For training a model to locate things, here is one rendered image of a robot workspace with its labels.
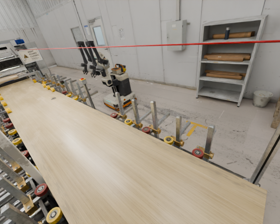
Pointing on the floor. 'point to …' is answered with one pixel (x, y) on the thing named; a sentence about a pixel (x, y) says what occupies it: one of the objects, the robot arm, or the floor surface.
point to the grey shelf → (242, 24)
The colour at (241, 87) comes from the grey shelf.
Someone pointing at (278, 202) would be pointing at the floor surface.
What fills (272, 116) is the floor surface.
